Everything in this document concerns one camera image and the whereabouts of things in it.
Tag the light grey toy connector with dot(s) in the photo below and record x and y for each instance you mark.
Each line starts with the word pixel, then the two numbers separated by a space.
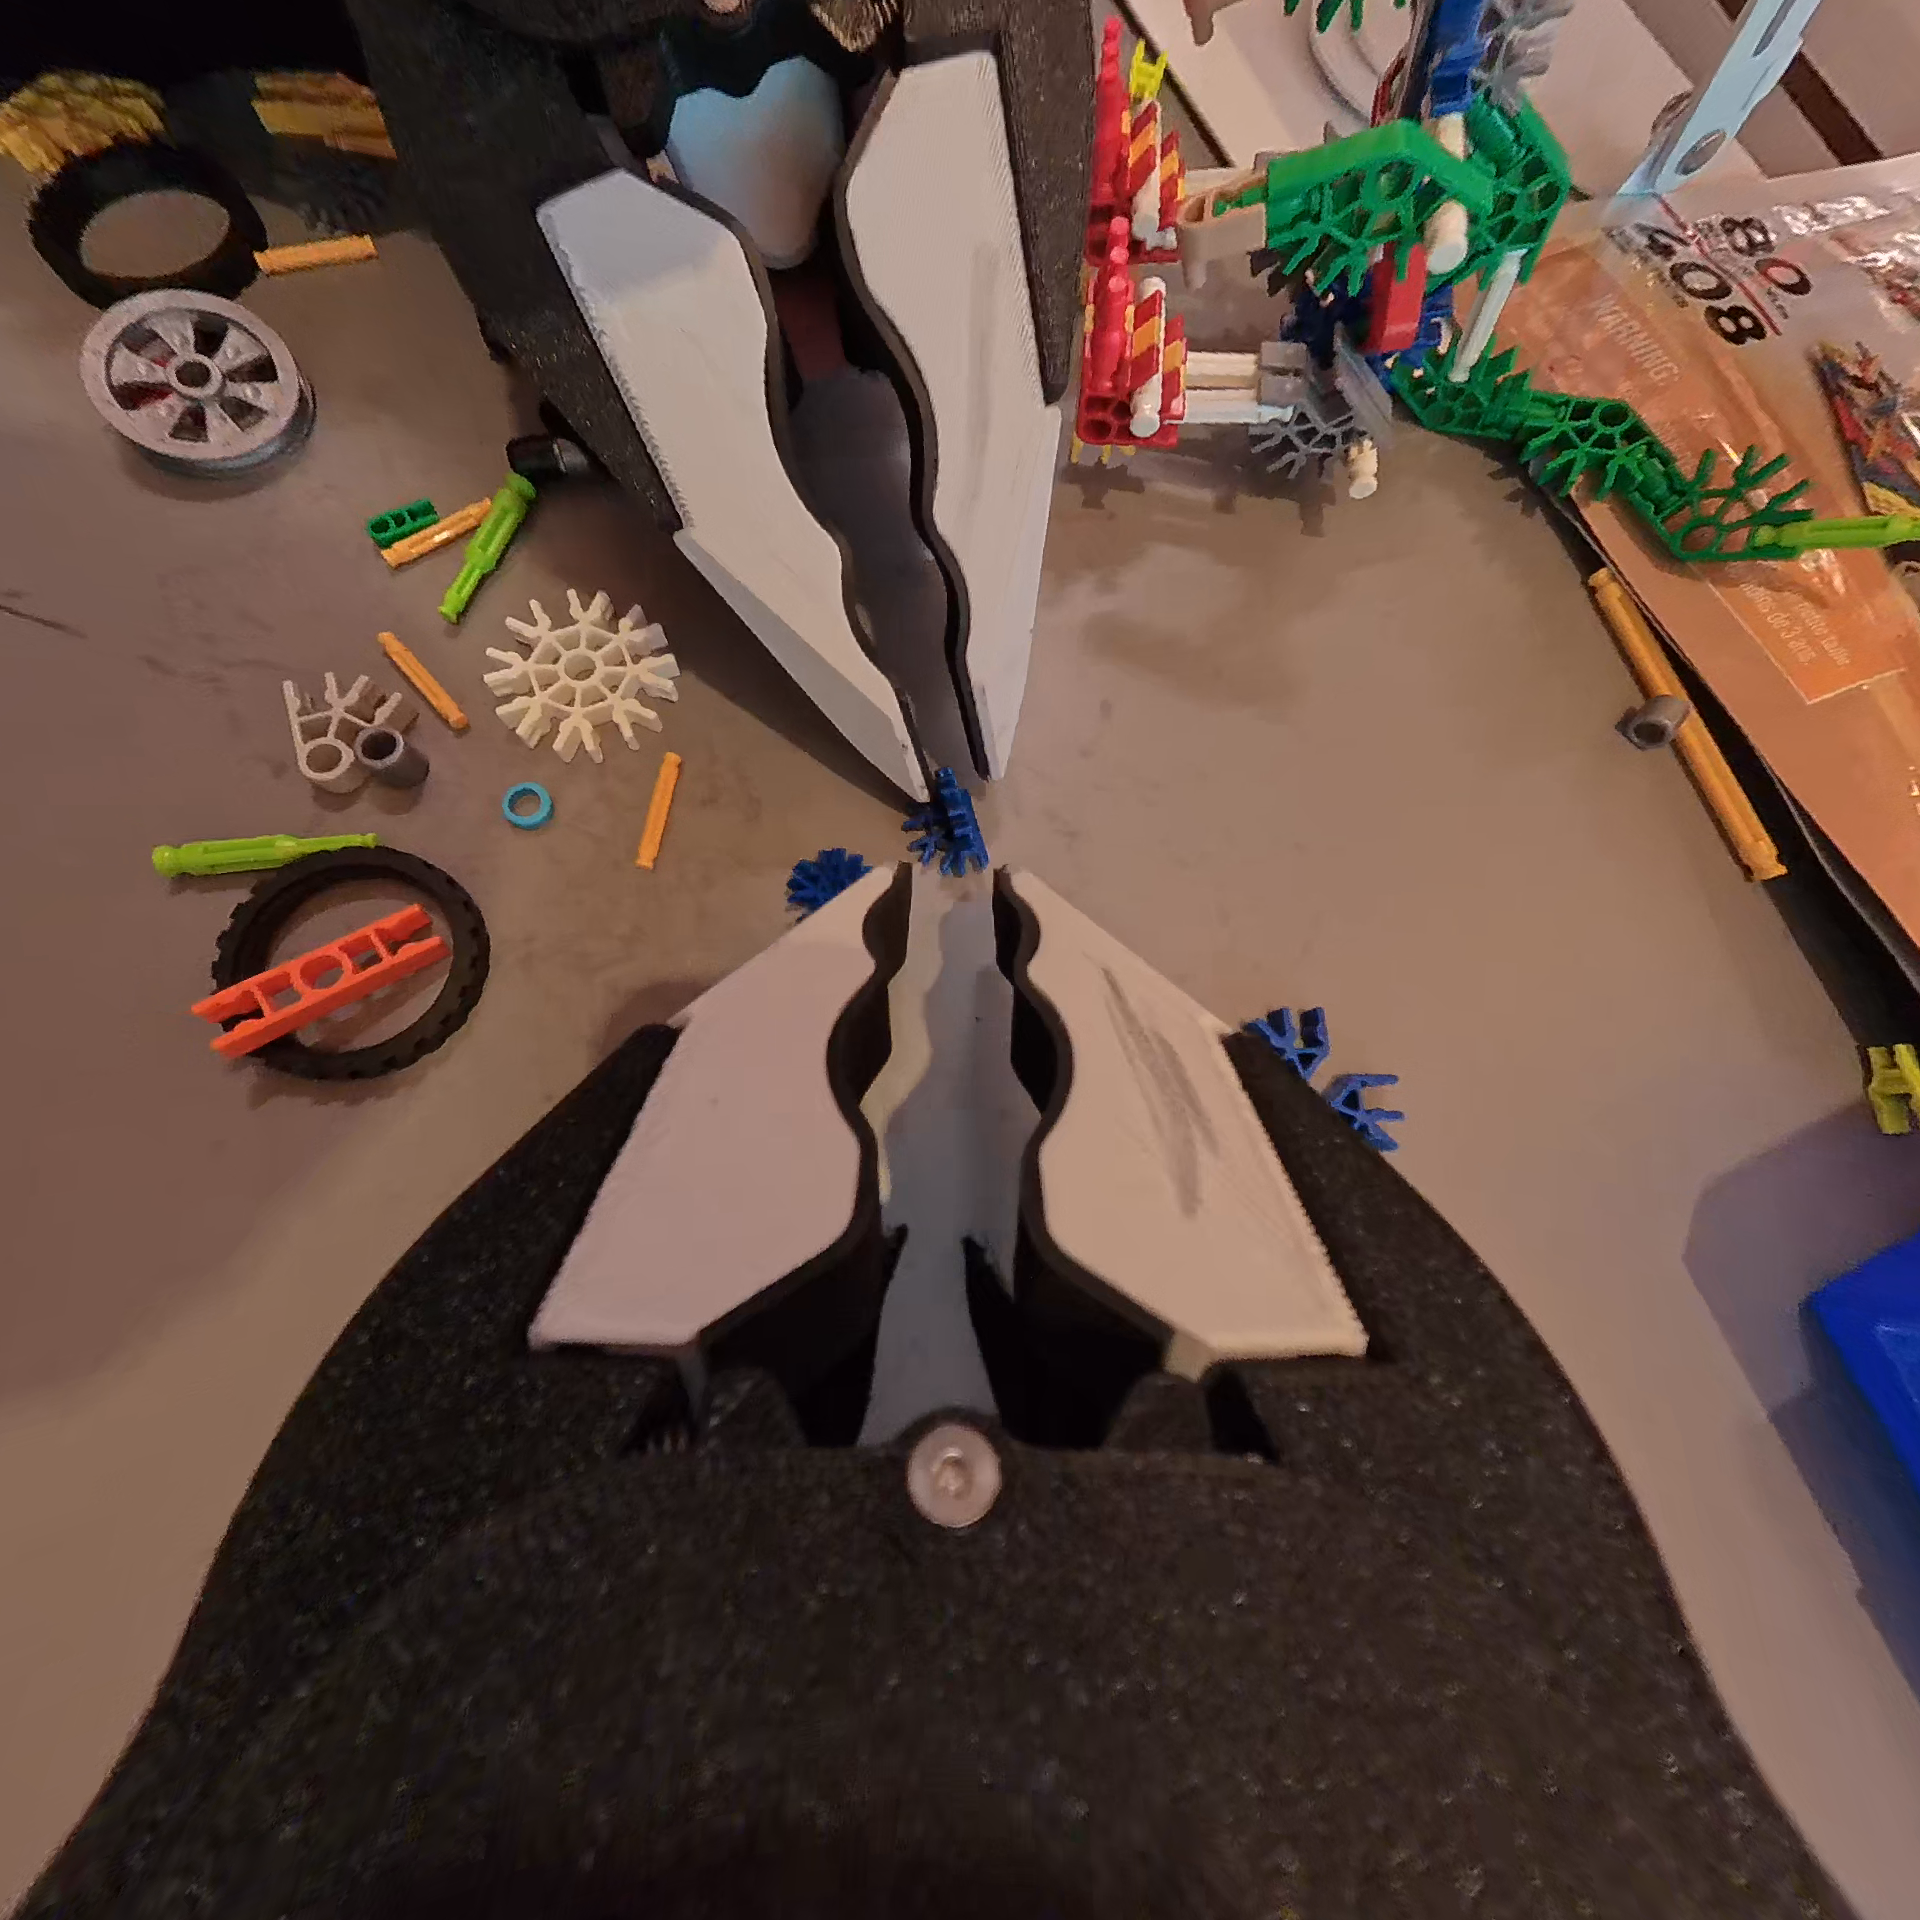
pixel 322 747

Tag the orange ladder toy piece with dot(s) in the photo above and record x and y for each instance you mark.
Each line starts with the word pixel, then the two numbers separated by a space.
pixel 223 1019

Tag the short orange toy rod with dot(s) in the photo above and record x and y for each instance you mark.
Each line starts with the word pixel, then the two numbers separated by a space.
pixel 452 530
pixel 424 683
pixel 660 812
pixel 316 255

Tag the blue toy connector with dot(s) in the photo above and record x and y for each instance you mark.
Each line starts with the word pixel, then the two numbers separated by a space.
pixel 950 832
pixel 1293 1039
pixel 1367 1110
pixel 825 878

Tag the bundle of orange toy rods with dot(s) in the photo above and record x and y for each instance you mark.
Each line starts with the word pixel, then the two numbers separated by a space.
pixel 322 112

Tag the black toy tyre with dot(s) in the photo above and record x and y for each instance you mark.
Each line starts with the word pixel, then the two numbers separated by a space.
pixel 469 960
pixel 44 226

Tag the blue box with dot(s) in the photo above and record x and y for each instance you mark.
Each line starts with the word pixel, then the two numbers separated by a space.
pixel 1876 1349

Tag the colourful construction toy model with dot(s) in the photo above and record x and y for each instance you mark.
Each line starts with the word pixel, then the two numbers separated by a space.
pixel 1401 150

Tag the lime green toy rod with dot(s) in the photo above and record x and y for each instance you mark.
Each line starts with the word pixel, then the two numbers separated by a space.
pixel 254 854
pixel 488 548

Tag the yellow-green toy connector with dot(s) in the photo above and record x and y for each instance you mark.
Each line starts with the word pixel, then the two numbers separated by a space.
pixel 1898 1088

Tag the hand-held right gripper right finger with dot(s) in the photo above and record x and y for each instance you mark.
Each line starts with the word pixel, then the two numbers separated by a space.
pixel 1185 1171

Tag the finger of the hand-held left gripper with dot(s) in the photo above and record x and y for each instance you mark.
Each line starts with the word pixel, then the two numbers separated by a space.
pixel 975 376
pixel 705 406

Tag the grey toy wheel hub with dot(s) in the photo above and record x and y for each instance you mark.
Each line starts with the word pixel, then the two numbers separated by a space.
pixel 192 373

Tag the pile of yellow toy pieces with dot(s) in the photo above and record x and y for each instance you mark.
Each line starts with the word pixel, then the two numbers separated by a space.
pixel 76 119

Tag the clear bag with orange booklet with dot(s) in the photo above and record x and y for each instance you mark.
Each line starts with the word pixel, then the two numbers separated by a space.
pixel 1769 629

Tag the long yellow toy rod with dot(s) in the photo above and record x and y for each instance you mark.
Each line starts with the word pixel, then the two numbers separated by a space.
pixel 1724 780

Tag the small grey toy clip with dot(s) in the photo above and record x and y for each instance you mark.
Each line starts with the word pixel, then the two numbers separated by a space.
pixel 1650 723

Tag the dark grey spacer tube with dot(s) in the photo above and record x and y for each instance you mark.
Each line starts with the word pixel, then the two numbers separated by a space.
pixel 401 763

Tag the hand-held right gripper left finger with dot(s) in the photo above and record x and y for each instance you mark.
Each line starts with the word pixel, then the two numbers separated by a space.
pixel 705 1155

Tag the small green toy connector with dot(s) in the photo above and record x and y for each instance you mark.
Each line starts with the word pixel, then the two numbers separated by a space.
pixel 377 525

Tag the pale cardboard sheet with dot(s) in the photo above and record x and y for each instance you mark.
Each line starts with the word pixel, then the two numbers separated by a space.
pixel 1185 61

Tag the white snowflake toy connector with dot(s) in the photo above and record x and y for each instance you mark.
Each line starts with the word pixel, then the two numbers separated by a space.
pixel 581 676

